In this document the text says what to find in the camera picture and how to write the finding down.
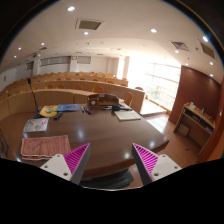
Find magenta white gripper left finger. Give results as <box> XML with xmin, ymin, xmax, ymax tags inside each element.
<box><xmin>41</xmin><ymin>143</ymin><xmax>91</xmax><ymax>184</ymax></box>

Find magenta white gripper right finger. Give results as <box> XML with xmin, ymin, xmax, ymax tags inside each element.
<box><xmin>132</xmin><ymin>143</ymin><xmax>181</xmax><ymax>185</ymax></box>

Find wooden desktop box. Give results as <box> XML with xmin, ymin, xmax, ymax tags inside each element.
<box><xmin>87</xmin><ymin>93</ymin><xmax>119</xmax><ymax>107</ymax></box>

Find blue booklet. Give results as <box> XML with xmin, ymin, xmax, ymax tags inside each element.
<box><xmin>56</xmin><ymin>104</ymin><xmax>80</xmax><ymax>112</ymax></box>

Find black gooseneck microphone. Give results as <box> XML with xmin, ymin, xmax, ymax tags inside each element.
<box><xmin>27</xmin><ymin>78</ymin><xmax>42</xmax><ymax>119</ymax></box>

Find black device on table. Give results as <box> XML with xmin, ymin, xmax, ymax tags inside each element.
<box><xmin>102</xmin><ymin>105</ymin><xmax>132</xmax><ymax>111</ymax></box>

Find yellow folder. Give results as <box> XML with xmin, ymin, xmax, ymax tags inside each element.
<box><xmin>40</xmin><ymin>105</ymin><xmax>57</xmax><ymax>117</ymax></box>

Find black remote control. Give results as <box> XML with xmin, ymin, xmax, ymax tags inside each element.
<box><xmin>53</xmin><ymin>112</ymin><xmax>63</xmax><ymax>120</ymax></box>

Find red striped folded towel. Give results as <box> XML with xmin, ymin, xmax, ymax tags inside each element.
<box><xmin>21</xmin><ymin>135</ymin><xmax>71</xmax><ymax>160</ymax></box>

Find long curved wooden desk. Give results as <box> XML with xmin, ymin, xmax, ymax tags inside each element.
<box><xmin>0</xmin><ymin>80</ymin><xmax>145</xmax><ymax>121</ymax></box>

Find white printed paper sheet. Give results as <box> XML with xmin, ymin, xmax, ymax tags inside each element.
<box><xmin>23</xmin><ymin>118</ymin><xmax>49</xmax><ymax>132</ymax></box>

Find white notebook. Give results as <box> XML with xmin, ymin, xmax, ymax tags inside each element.
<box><xmin>115</xmin><ymin>110</ymin><xmax>141</xmax><ymax>121</ymax></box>

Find blue red marker pens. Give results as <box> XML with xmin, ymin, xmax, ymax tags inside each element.
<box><xmin>81</xmin><ymin>106</ymin><xmax>92</xmax><ymax>115</ymax></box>

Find wooden shelf cabinet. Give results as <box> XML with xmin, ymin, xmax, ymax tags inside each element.
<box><xmin>174</xmin><ymin>103</ymin><xmax>215</xmax><ymax>148</ymax></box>

